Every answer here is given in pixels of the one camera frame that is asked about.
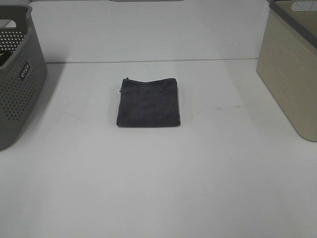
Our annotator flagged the dark grey towel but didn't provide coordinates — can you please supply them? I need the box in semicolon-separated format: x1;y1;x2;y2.
116;78;181;127

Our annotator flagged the beige plastic basket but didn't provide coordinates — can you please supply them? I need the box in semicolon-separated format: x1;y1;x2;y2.
257;0;317;142

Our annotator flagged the grey perforated plastic basket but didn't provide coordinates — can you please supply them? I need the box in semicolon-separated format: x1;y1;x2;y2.
0;5;48;149

